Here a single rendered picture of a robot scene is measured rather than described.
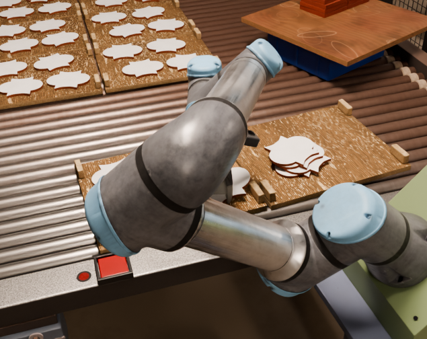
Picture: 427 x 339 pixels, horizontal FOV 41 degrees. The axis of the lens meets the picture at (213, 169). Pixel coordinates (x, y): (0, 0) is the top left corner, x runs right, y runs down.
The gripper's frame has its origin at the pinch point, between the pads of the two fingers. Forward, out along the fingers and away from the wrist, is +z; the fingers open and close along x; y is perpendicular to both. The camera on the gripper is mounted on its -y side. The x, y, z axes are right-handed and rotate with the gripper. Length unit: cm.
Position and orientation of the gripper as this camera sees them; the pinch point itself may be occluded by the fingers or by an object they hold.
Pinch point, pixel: (222, 186)
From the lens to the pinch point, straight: 141.4
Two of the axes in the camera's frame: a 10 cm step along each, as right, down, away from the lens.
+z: 0.7, 7.8, 6.2
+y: -9.3, 2.7, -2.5
